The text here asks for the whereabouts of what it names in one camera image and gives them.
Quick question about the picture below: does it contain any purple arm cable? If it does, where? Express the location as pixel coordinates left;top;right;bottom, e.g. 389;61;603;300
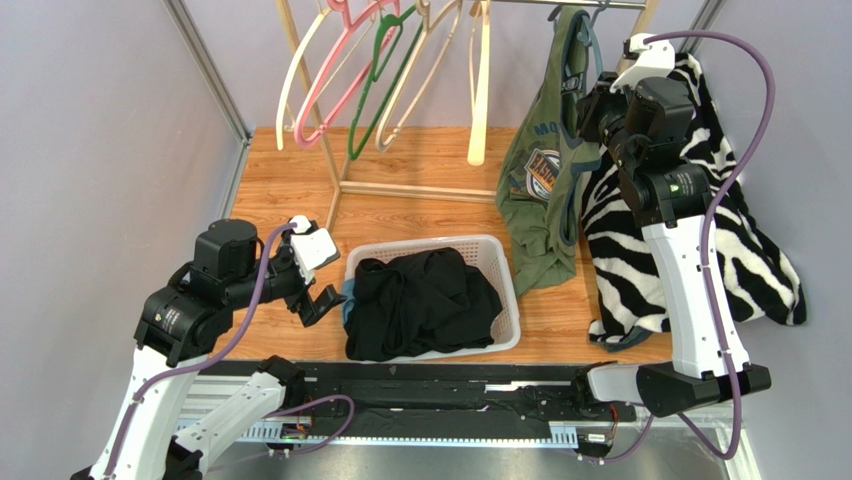
99;222;357;480
577;29;778;465

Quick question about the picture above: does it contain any teal plastic hanger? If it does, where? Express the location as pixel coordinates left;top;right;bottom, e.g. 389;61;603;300
547;6;603;246

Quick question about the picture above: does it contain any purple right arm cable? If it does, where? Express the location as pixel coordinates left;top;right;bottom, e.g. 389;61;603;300
577;29;778;465

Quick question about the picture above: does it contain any pink plastic hanger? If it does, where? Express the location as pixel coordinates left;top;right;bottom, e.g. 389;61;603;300
293;0;403;149

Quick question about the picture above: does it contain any wooden clothes rack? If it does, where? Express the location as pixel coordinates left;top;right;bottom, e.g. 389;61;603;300
274;0;667;231

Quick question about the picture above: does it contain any blue tank top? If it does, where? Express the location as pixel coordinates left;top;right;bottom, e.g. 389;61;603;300
341;278;356;326

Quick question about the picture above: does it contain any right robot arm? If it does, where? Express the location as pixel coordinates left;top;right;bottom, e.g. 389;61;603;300
577;72;772;417

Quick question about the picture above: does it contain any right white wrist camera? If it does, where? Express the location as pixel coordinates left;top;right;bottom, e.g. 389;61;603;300
609;33;675;93

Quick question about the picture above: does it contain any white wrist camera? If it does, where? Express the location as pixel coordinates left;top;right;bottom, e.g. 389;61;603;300
285;215;340;285
609;33;675;93

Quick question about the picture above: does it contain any white plastic basket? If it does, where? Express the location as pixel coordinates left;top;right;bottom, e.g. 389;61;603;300
344;234;522;363

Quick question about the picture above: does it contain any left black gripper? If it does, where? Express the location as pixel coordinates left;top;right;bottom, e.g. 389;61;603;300
228;220;348;324

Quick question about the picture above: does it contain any cream plastic hanger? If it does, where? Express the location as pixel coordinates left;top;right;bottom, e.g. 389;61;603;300
275;0;347;152

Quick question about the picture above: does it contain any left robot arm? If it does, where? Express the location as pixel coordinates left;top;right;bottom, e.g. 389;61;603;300
78;215;344;479

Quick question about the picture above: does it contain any olive green tank top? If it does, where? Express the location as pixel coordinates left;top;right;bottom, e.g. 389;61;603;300
496;7;579;296

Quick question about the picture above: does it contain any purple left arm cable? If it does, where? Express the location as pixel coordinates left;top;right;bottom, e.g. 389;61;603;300
99;222;357;480

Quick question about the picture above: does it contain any zebra print blanket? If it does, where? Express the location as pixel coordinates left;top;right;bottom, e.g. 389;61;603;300
579;53;808;352

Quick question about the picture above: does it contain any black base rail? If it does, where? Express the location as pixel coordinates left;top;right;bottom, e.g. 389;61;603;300
239;362;638;448

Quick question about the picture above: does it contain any black top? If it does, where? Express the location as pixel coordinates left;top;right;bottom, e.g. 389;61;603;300
344;247;503;362

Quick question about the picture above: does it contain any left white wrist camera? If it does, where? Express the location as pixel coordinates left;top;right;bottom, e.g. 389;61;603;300
285;215;340;285

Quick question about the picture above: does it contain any green plastic hanger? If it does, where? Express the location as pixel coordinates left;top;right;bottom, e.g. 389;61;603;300
347;6;417;161

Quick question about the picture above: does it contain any light wooden hanger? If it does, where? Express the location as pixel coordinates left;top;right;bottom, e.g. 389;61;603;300
467;1;491;166

